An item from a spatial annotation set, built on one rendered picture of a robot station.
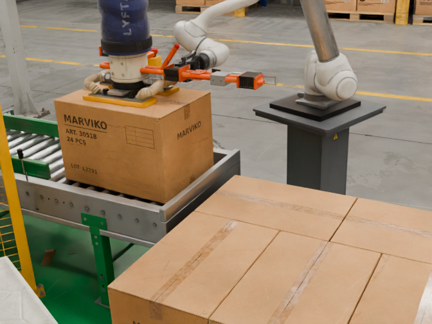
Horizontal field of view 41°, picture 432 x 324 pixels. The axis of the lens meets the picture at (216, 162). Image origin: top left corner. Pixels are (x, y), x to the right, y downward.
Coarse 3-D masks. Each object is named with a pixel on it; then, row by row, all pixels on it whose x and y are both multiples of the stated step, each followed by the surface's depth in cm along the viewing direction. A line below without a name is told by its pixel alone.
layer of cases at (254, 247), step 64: (256, 192) 262; (320, 192) 259; (192, 256) 216; (256, 256) 214; (320, 256) 212; (384, 256) 211; (128, 320) 202; (192, 320) 187; (256, 320) 181; (320, 320) 180; (384, 320) 179
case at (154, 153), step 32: (64, 96) 269; (160, 96) 264; (192, 96) 262; (64, 128) 269; (96, 128) 258; (128, 128) 248; (160, 128) 239; (192, 128) 260; (64, 160) 277; (96, 160) 265; (128, 160) 255; (160, 160) 245; (192, 160) 264; (128, 192) 262; (160, 192) 252
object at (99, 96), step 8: (104, 88) 262; (88, 96) 261; (96, 96) 261; (104, 96) 258; (112, 96) 258; (120, 96) 258; (128, 96) 257; (120, 104) 254; (128, 104) 252; (136, 104) 250; (144, 104) 248
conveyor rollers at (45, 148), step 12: (12, 132) 352; (24, 132) 349; (12, 144) 330; (24, 144) 327; (36, 144) 333; (48, 144) 330; (24, 156) 315; (36, 156) 311; (48, 156) 309; (60, 156) 314; (60, 168) 302; (48, 180) 283; (60, 180) 281; (108, 192) 268; (156, 204) 255
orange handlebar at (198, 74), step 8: (152, 56) 283; (104, 64) 265; (144, 72) 256; (152, 72) 253; (160, 72) 252; (192, 72) 245; (200, 72) 245; (208, 72) 246; (200, 80) 244; (232, 80) 236; (264, 80) 234
